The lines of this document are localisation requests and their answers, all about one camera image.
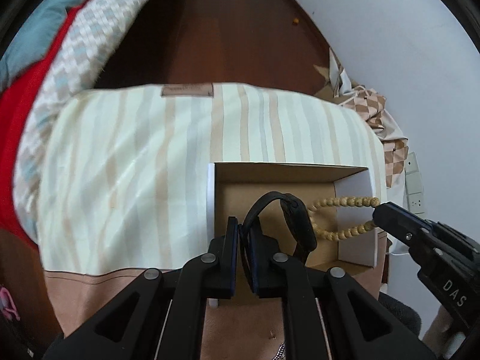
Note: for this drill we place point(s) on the red bed blanket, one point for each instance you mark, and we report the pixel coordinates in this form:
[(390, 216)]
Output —
[(17, 98)]

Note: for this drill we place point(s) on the white cardboard box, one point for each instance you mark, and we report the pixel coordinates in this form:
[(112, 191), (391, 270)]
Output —
[(317, 209)]

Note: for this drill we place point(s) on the black smart watch band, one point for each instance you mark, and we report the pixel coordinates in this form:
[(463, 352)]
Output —
[(296, 218)]

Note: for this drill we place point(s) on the checkered bed sheet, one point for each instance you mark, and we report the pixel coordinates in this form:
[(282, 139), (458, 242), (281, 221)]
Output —
[(89, 37)]

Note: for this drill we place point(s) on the pink slipper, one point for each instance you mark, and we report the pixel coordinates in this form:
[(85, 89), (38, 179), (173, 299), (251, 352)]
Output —
[(7, 305)]

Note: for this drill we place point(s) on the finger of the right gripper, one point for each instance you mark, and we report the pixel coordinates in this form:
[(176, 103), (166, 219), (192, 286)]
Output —
[(403, 225)]

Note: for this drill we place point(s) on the white wall socket strip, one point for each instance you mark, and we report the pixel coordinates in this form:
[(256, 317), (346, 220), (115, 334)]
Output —
[(414, 186)]

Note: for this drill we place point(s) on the teal quilt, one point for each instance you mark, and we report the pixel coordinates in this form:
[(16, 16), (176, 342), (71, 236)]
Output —
[(34, 38)]

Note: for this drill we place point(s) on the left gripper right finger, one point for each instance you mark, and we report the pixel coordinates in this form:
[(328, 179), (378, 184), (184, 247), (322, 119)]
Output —
[(267, 269)]

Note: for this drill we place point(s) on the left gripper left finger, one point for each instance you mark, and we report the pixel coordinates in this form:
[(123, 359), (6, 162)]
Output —
[(221, 278)]

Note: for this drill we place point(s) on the checkered brown cloth pile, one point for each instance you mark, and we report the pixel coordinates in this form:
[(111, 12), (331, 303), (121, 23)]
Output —
[(371, 107)]

